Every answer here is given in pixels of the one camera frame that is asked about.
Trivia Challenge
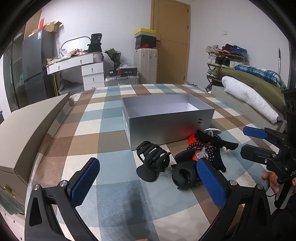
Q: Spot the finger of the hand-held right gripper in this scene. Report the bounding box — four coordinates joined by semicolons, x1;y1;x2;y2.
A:
243;126;289;147
240;144;278;166

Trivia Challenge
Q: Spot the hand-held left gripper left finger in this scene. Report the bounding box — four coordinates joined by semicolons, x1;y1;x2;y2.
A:
24;158;100;241

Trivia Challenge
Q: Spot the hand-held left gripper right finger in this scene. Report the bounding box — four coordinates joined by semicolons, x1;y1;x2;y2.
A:
196;158;272;241

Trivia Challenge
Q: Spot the plain black spiral hair tie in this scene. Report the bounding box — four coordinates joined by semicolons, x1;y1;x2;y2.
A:
202;145;218;164

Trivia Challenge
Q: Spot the long black banana hair clip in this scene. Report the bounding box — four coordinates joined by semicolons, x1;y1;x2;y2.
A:
194;129;239;173

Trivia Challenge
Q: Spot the spiral hair tie red charm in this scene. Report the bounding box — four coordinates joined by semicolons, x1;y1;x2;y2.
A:
187;134;207;162

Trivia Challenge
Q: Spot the ribbed black claw hair clip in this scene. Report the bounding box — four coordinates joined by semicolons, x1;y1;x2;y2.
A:
136;141;172;183

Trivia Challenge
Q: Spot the silver cardboard box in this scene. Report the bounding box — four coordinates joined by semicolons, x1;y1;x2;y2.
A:
121;94;215;151

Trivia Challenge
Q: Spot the person's right hand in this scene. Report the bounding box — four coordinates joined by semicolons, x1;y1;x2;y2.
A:
262;171;282;193

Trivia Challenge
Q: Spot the white folded blanket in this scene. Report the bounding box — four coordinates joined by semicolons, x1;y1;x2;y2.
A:
221;76;284;124

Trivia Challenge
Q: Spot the beige bed side panel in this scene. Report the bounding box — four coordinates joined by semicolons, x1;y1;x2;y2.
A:
211;85;285;130

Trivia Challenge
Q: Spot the olive green folded blanket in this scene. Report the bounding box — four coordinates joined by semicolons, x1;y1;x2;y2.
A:
218;68;287;108

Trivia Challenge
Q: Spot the blue plaid folded blanket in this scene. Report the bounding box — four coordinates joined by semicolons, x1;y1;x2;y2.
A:
234;64;287;90

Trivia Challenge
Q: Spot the metal shoe rack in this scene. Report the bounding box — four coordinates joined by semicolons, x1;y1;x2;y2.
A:
205;52;250;92

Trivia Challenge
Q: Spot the checkered brown blue blanket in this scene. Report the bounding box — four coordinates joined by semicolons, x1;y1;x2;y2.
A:
0;83;287;241

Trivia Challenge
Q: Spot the grey box lid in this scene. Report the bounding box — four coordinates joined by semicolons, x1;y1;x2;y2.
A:
0;94;70;202

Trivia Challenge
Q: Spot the row of shoes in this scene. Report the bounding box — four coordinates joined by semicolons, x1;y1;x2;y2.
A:
206;44;250;77

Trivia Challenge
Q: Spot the silver ribbed suitcase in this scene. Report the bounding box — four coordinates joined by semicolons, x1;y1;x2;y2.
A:
105;75;140;87

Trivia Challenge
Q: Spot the white vanity desk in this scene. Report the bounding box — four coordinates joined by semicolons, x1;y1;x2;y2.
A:
46;52;104;91

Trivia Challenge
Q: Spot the black red flat box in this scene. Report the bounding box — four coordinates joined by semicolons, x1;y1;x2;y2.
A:
118;67;138;77

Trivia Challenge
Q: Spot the wooden door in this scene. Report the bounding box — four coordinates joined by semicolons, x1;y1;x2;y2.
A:
150;0;191;85

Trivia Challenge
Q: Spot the white ribbed suitcase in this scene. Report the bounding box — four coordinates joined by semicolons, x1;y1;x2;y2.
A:
134;48;158;85

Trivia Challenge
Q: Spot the clutter of papers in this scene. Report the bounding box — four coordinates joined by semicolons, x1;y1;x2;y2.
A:
46;47;89;64

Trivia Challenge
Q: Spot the dark grey refrigerator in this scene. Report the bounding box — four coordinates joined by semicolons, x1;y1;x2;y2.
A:
22;30;57;107

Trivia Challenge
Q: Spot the dark glass door cabinet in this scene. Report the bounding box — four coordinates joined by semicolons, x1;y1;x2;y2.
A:
3;35;26;112

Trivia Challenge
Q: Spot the dark wrapped flower bouquet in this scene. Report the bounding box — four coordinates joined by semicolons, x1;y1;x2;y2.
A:
105;48;122;70

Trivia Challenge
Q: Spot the oval vanity mirror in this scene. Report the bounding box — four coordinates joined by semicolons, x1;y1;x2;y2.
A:
60;36;92;57

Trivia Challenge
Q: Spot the black shoe box red logo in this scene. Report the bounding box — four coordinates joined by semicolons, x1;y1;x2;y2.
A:
135;38;158;49

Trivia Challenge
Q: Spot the open cardboard box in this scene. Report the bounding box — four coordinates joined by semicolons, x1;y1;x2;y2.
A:
44;21;63;33

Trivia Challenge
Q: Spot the tall flat cardboard sheet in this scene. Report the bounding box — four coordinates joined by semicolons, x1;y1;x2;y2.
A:
23;9;42;37

